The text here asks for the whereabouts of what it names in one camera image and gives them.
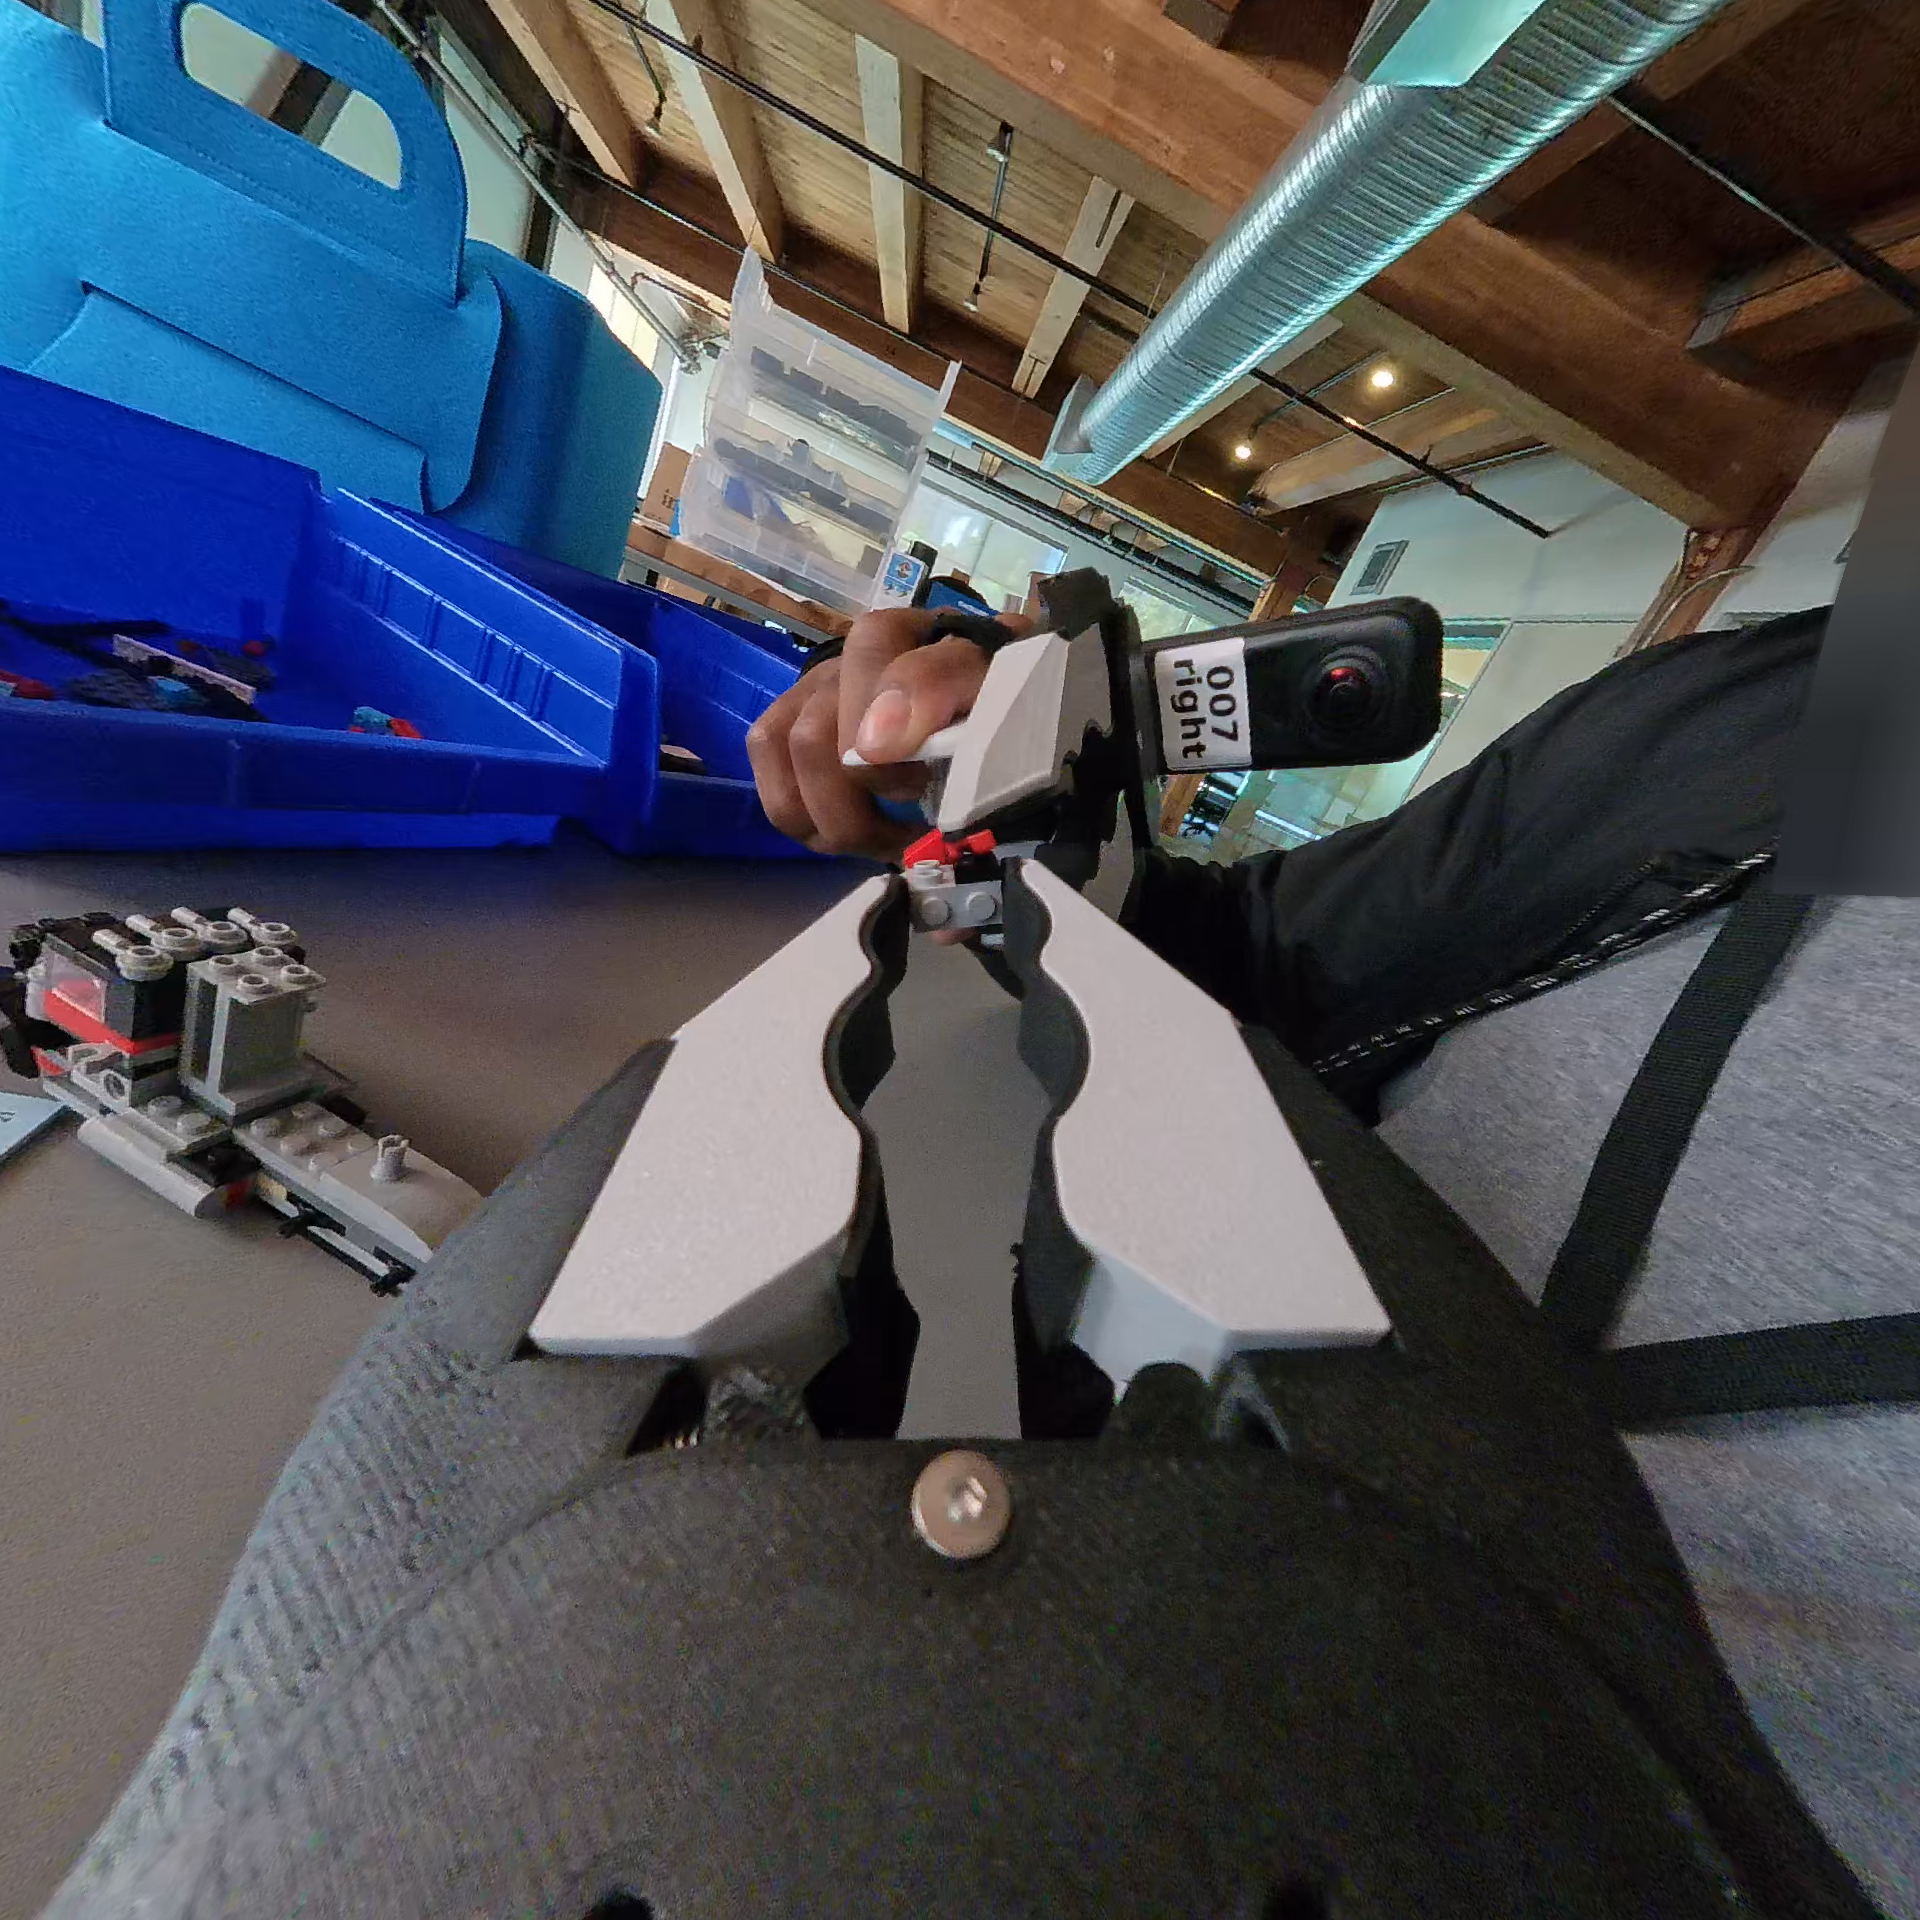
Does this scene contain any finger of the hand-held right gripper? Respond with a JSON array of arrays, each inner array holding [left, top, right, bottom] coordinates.
[[939, 629, 1116, 822], [995, 732, 1152, 919]]

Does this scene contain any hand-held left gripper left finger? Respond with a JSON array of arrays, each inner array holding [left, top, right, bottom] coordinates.
[[528, 869, 915, 1357]]

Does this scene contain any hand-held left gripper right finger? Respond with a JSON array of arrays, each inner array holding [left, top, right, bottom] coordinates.
[[1001, 858, 1394, 1404]]

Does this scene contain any small black red brick assembly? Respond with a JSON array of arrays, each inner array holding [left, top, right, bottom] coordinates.
[[901, 822, 1010, 935]]

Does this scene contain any grey black toy brick truck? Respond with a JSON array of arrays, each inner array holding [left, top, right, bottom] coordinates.
[[0, 901, 488, 1302]]

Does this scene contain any person's right forearm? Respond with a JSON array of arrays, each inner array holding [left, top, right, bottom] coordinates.
[[1123, 608, 1837, 1115]]

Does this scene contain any grey desk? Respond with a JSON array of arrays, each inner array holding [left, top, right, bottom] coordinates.
[[0, 844, 1252, 1920]]

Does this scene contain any person's right hand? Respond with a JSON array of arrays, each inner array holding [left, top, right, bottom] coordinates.
[[747, 608, 1041, 863]]

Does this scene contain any clear plastic storage box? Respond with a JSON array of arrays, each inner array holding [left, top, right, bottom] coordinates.
[[672, 244, 965, 619]]

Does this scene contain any large blue plastic bin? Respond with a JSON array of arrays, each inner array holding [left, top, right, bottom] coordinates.
[[0, 364, 664, 858]]

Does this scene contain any person's grey sweater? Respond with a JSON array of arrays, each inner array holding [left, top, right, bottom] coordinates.
[[1370, 891, 1920, 1920]]

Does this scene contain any blue felt bag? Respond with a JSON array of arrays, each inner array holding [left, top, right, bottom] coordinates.
[[0, 0, 664, 581]]

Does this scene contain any black harness strap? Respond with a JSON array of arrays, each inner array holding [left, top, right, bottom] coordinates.
[[1533, 891, 1920, 1429]]

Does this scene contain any silver ventilation duct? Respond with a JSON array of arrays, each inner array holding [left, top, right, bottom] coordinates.
[[1038, 0, 1749, 491]]

